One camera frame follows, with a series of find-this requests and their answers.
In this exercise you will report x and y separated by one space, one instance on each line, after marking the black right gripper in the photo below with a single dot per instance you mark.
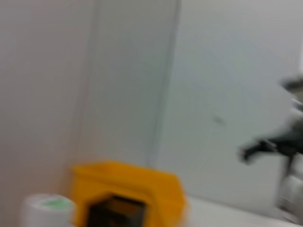
288 144

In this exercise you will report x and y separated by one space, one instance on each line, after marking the clear water bottle green label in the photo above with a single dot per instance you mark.
47 212

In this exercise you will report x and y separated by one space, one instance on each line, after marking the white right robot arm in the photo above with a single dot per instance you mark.
293 189

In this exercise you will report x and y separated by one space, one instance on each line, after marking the black mesh pen holder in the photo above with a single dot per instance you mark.
113 212

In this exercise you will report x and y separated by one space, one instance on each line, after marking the white partition panel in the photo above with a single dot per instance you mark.
225 71

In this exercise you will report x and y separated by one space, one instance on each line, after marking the yellow plastic storage bin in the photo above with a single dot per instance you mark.
142 179

